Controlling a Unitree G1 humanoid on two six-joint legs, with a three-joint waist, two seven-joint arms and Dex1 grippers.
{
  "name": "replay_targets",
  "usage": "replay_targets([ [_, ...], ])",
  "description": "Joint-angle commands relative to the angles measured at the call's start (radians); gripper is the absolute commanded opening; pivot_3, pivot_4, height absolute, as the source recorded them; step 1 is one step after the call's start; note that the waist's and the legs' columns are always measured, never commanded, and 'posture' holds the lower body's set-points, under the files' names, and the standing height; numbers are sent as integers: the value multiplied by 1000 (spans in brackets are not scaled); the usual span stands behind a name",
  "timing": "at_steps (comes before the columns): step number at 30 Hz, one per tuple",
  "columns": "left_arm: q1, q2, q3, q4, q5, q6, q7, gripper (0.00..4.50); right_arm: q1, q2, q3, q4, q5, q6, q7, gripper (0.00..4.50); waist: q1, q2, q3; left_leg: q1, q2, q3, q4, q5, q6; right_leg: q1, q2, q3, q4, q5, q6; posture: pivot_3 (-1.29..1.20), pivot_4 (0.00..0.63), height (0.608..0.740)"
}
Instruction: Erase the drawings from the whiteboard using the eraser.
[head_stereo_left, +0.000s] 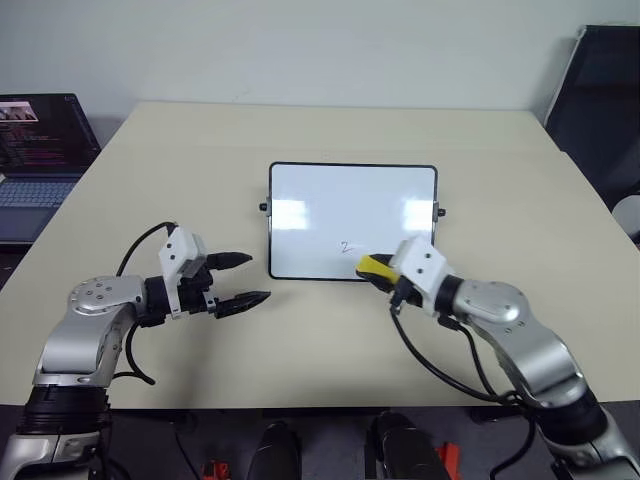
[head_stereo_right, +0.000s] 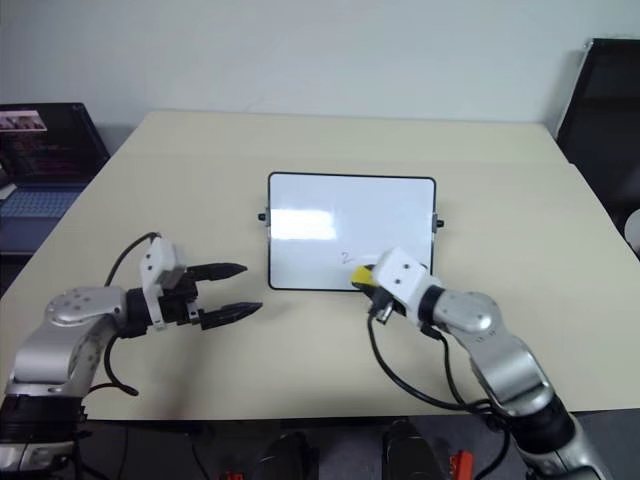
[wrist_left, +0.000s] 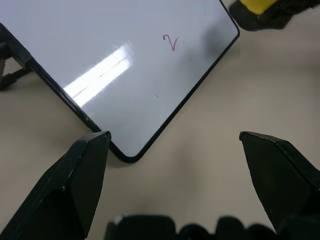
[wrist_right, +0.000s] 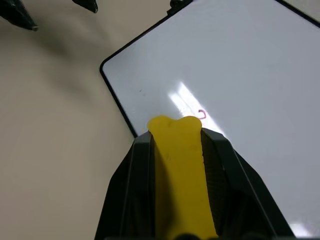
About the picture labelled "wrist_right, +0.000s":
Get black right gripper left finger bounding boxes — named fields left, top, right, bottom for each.
left=94, top=131, right=158, bottom=240

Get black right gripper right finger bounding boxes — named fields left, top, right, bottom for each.
left=199, top=126, right=297, bottom=240

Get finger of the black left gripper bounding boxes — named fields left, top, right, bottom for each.
left=0, top=0, right=39, bottom=32
left=71, top=0, right=99, bottom=14

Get yellow whiteboard eraser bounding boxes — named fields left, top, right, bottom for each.
left=146, top=114, right=219, bottom=240

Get black whiteboard clip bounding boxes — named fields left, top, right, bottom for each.
left=166, top=0, right=194, bottom=15

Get black-framed whiteboard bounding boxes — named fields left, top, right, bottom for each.
left=99, top=0, right=320, bottom=240

